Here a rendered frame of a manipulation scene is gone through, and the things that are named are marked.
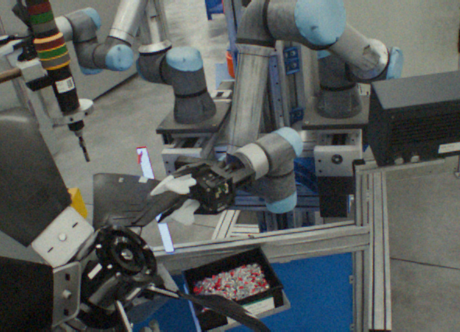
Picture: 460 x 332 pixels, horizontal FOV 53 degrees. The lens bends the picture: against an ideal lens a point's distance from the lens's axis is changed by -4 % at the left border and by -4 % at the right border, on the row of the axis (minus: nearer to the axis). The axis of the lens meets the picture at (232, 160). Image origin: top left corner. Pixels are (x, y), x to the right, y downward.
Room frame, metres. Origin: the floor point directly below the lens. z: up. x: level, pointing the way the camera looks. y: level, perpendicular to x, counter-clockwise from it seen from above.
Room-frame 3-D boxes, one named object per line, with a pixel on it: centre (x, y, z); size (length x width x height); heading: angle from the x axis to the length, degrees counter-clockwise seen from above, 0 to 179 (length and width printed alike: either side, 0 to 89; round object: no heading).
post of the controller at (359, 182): (1.03, -0.32, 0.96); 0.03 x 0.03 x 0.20; 86
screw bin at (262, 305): (0.89, 0.05, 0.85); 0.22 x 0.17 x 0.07; 102
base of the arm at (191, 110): (1.56, 0.10, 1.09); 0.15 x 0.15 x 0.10
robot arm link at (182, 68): (1.56, 0.10, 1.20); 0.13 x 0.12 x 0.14; 46
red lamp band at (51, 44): (0.70, 0.23, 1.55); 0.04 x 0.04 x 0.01
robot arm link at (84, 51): (1.45, 0.37, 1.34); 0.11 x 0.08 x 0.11; 46
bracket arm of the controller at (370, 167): (1.02, -0.42, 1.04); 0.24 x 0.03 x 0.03; 86
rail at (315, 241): (1.06, 0.11, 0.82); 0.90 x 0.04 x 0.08; 86
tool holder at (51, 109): (0.70, 0.24, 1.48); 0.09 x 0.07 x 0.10; 121
